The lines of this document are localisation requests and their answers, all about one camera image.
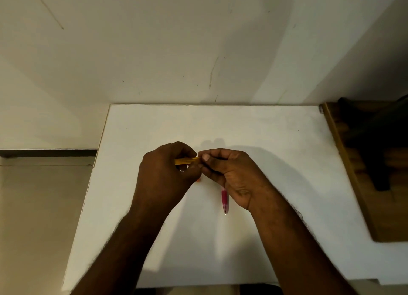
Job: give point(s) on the wooden furniture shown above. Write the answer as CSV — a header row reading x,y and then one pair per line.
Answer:
x,y
366,173

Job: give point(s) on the person's left fingers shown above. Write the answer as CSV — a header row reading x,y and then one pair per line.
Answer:
x,y
185,159

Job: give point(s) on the person's right hand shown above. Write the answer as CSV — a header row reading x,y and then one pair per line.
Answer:
x,y
234,177

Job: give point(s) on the person's left hand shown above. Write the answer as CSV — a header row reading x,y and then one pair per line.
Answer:
x,y
161,178

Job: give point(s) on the person's left forearm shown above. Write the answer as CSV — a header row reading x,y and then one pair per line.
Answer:
x,y
118,253

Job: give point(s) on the person's right forearm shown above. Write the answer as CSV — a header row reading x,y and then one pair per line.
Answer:
x,y
293,247

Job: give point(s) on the person's right thumb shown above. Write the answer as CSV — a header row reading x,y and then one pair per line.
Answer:
x,y
214,154

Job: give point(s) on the pink pen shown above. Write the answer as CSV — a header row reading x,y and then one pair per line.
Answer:
x,y
224,200

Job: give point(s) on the yellow pen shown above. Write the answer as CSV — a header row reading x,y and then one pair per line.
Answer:
x,y
186,160

